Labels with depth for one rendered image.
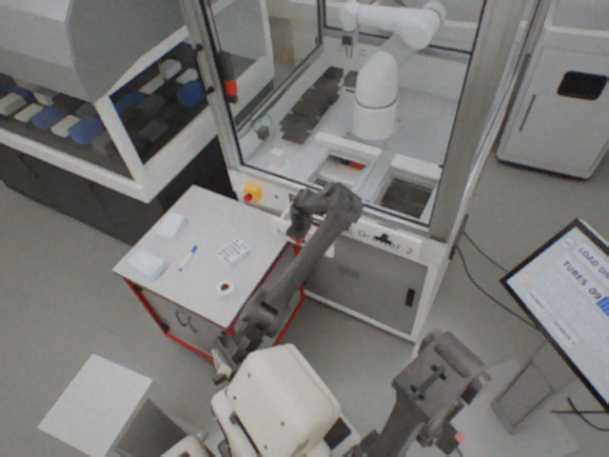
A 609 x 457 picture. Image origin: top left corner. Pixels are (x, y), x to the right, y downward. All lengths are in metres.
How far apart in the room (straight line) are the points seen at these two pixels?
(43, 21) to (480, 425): 2.45
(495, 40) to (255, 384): 0.95
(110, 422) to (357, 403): 1.19
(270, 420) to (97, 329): 2.06
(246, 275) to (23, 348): 1.64
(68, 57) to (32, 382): 1.82
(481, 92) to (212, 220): 1.31
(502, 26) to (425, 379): 0.82
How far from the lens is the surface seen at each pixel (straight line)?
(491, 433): 2.40
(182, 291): 1.87
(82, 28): 1.81
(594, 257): 1.54
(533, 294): 1.58
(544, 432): 2.48
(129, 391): 1.75
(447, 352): 0.72
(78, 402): 1.83
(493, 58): 1.22
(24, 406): 2.90
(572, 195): 3.47
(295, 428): 0.92
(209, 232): 2.02
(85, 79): 1.83
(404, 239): 1.72
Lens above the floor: 2.27
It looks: 51 degrees down
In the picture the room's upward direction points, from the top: 7 degrees counter-clockwise
